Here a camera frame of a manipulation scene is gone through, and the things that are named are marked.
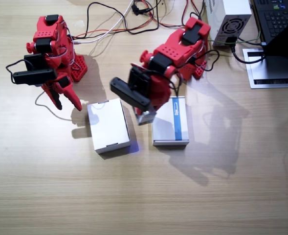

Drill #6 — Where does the black cable connector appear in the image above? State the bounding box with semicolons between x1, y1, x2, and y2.
131;3;144;15

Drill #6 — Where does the black monitor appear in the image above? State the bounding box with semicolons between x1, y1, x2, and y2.
265;16;288;74

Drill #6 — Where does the plain white box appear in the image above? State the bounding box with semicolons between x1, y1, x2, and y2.
87;97;132;155

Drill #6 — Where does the green cable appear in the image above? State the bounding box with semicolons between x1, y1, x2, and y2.
207;31;262;47

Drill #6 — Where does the white cable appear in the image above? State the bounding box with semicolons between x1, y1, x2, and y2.
72;0;136;46

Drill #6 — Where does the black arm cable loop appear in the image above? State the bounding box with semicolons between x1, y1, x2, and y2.
194;49;221;72

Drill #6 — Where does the long looping black cable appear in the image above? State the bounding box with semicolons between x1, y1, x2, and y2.
84;1;163;39

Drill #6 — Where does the white box with blue stripe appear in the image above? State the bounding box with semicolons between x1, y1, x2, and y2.
152;95;190;147

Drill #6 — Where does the bundle of cables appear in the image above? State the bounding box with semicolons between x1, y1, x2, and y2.
71;0;191;40

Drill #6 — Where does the white power supply unit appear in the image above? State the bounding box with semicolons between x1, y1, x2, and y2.
205;0;253;47

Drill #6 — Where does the black webcam on gripper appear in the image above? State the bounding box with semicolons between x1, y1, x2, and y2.
109;66;153;112
12;53;58;86

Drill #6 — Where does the black laptop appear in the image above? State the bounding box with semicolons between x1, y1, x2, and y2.
252;0;288;44

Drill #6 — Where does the black webcam cable loop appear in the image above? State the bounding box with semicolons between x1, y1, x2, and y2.
6;59;26;84

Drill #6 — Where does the black power cable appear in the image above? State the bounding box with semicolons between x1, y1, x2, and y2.
225;36;266;65

